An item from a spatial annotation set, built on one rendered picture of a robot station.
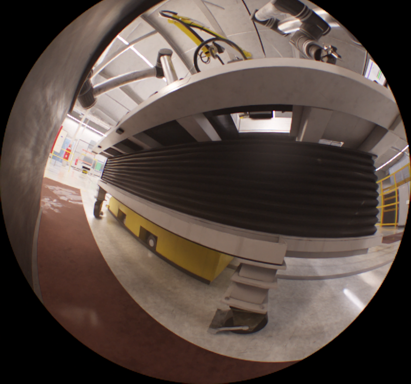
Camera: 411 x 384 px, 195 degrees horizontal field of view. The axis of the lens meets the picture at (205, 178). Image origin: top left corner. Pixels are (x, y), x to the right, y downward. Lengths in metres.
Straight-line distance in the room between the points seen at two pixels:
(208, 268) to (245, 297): 0.37
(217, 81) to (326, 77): 0.27
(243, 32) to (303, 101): 9.35
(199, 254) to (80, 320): 0.66
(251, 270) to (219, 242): 0.12
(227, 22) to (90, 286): 10.31
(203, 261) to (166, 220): 0.38
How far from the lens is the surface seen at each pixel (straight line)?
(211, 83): 0.34
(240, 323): 0.51
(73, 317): 0.58
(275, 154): 0.48
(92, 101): 1.50
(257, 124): 0.69
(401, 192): 9.35
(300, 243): 0.45
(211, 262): 0.69
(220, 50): 1.83
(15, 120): 0.34
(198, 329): 0.57
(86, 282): 0.69
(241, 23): 9.81
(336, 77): 0.37
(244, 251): 0.30
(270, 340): 0.63
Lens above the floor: 0.49
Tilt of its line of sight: 12 degrees up
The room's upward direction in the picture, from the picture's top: 12 degrees clockwise
